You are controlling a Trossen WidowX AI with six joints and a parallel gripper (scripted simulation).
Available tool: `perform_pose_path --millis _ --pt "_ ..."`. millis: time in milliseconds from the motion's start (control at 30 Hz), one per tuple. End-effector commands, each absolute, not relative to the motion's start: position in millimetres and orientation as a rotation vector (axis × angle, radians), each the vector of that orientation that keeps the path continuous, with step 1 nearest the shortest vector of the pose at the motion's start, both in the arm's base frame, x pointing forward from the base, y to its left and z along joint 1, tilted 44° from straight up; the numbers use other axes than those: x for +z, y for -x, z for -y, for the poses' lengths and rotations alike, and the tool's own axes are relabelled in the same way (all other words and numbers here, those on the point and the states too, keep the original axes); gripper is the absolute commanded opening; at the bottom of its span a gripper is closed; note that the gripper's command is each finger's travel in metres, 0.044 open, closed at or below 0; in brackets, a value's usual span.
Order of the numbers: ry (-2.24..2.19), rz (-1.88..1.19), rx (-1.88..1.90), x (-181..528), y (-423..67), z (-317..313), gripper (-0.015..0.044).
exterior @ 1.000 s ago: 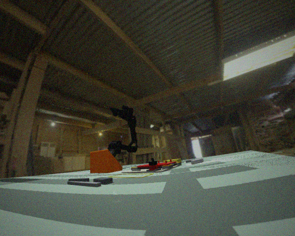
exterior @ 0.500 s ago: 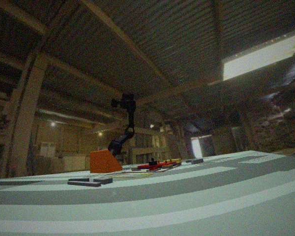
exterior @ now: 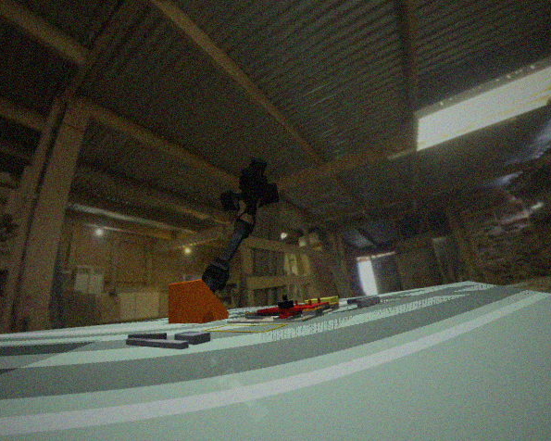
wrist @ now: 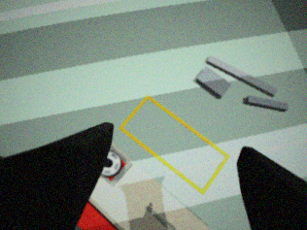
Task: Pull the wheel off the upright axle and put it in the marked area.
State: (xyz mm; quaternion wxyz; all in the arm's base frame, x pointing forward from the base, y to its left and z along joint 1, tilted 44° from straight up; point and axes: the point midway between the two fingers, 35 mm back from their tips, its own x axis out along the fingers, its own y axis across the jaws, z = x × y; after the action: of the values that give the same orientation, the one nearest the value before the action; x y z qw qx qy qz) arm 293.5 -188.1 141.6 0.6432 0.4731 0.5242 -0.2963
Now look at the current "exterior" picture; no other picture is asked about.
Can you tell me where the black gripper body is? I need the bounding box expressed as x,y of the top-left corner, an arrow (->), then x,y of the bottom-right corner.
220,183 -> 279,211

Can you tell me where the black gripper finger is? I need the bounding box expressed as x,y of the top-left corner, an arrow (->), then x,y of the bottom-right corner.
227,192 -> 240,211
257,187 -> 271,208

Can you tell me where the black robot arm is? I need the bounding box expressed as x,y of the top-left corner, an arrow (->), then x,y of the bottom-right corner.
202,157 -> 268,295

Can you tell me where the black wheel with grey hub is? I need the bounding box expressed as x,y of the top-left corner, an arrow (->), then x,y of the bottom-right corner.
278,300 -> 294,309

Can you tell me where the yellow rectangular block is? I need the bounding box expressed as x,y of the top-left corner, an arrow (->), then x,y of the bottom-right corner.
305,296 -> 340,304

